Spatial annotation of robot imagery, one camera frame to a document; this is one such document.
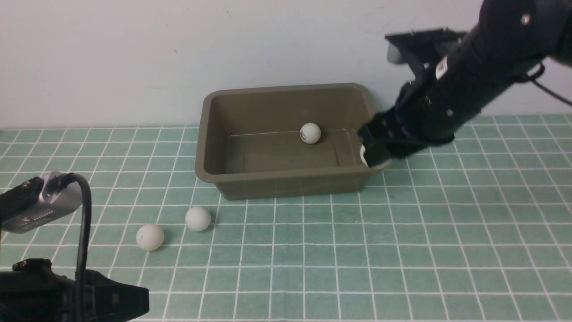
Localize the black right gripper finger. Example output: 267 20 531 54
364 139 404 168
357 112 394 144

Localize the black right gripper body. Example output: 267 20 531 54
384 79 470 157

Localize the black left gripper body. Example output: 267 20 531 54
0 258 150 322

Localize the white ping-pong ball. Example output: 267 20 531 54
359 145 369 167
135 224 165 251
185 206 212 232
299 123 322 144

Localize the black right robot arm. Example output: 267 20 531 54
357 0 572 169

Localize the olive green plastic bin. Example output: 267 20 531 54
195 82 380 200

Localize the green checkered tablecloth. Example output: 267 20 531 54
0 114 572 322

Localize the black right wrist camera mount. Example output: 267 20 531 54
385 27 468 78

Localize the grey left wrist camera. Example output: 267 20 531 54
0 171 89 234

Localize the black camera cable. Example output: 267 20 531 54
53 173 93 322

